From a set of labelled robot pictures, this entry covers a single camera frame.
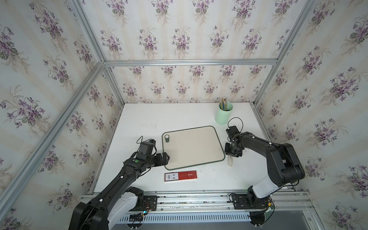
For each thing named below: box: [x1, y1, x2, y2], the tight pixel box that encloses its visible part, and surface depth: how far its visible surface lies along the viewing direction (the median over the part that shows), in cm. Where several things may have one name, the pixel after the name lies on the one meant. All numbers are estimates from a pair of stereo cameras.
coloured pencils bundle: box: [219, 97, 228, 111], surface depth 100 cm
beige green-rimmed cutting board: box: [161, 125, 226, 171], surface depth 99 cm
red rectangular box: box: [164, 170, 198, 183], surface depth 83 cm
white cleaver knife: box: [227, 155, 233, 167], surface depth 90 cm
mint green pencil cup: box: [214, 101, 234, 125], surface depth 102 cm
